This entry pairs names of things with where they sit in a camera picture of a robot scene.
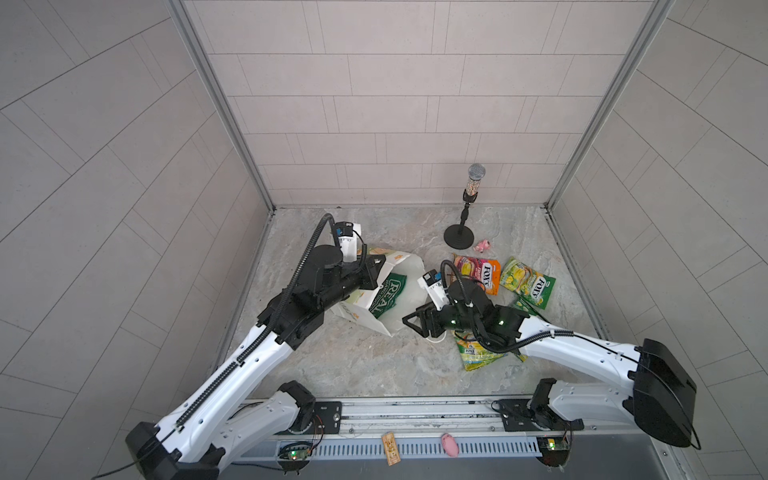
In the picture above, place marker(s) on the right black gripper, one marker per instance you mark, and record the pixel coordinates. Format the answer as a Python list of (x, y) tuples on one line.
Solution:
[(427, 314)]

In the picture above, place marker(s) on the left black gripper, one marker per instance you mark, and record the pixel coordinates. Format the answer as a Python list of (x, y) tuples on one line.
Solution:
[(366, 276)]

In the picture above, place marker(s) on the green Real chips bag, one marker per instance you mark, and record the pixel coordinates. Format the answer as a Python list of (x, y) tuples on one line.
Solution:
[(386, 298)]

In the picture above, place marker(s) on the white paper bag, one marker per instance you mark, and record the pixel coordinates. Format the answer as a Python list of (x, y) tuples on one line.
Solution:
[(355, 308)]

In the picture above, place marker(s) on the green Fox's candy bag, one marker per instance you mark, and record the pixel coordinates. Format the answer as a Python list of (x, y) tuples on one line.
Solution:
[(516, 306), (473, 355), (534, 287)]

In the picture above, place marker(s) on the orange Fox's fruits candy bag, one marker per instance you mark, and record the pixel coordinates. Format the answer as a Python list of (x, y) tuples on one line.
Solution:
[(485, 271)]

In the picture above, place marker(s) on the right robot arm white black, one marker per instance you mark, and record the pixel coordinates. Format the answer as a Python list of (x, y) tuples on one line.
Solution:
[(641, 384)]

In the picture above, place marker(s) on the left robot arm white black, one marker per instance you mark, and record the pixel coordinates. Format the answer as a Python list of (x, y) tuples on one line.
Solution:
[(211, 430)]

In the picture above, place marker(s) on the black microphone stand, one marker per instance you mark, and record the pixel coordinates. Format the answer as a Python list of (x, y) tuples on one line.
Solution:
[(460, 236)]

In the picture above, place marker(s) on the small pink toy figure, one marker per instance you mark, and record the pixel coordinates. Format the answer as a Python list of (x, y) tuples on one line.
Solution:
[(482, 246)]

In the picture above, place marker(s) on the pink oval eraser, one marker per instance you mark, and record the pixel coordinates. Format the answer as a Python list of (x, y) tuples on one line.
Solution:
[(450, 445)]

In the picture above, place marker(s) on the wooden tag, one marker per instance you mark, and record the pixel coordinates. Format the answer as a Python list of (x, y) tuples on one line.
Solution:
[(390, 448)]

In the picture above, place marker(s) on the right circuit board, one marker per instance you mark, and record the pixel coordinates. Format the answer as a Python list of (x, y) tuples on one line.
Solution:
[(555, 451)]

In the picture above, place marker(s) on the circuit board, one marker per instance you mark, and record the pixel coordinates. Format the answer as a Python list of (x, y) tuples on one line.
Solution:
[(555, 451), (295, 456)]

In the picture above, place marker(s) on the left circuit board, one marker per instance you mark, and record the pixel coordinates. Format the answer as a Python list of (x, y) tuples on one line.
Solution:
[(295, 456)]

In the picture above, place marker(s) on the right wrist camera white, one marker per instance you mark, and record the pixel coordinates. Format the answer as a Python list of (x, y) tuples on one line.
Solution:
[(432, 283)]

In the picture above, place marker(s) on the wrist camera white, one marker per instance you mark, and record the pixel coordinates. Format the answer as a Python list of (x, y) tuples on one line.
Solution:
[(432, 283), (348, 234)]

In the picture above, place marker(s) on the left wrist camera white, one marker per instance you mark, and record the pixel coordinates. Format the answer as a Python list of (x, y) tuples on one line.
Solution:
[(348, 234)]

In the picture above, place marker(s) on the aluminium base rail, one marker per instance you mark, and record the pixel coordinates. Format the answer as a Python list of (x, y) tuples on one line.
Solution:
[(350, 429)]

